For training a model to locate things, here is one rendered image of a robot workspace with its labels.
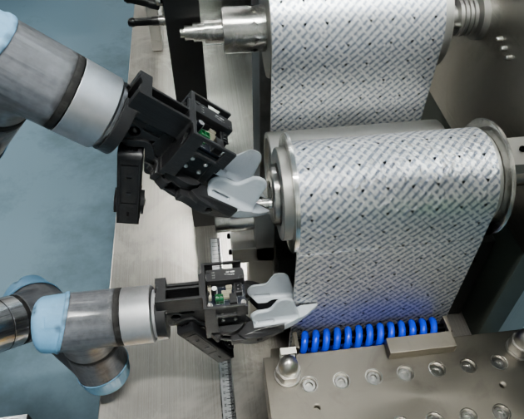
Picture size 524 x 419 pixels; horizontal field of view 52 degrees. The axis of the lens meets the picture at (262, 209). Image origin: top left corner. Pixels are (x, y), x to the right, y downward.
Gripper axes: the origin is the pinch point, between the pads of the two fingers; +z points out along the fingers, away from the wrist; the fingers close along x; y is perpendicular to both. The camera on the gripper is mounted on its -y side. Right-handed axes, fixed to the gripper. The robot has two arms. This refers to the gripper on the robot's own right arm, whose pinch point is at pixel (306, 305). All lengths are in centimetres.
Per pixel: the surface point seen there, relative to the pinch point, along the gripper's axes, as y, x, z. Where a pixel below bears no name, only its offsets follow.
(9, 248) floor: -109, 111, -97
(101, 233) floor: -109, 115, -60
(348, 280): 5.4, -0.3, 5.1
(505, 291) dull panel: -4.2, 1.5, 30.7
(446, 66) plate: 12.7, 36.4, 30.0
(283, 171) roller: 21.6, 4.2, -3.3
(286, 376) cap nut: -3.4, -8.2, -3.9
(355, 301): 0.2, -0.3, 6.8
